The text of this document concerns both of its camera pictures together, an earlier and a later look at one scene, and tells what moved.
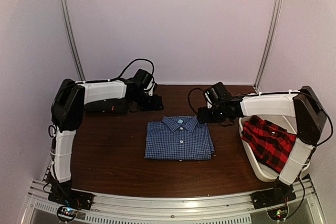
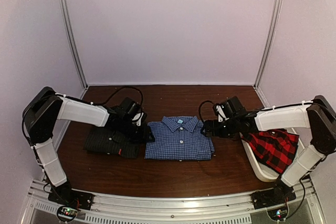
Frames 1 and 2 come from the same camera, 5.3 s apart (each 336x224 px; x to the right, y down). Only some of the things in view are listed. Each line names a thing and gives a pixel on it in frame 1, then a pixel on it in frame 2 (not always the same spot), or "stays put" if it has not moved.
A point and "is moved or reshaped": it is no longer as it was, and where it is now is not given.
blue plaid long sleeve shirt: [178, 138] stays put
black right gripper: [204, 118] to [216, 132]
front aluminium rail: [234, 209] stays put
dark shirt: [114, 105] is moved or reshaped
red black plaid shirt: [272, 144] stays put
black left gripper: [155, 105] to [143, 136]
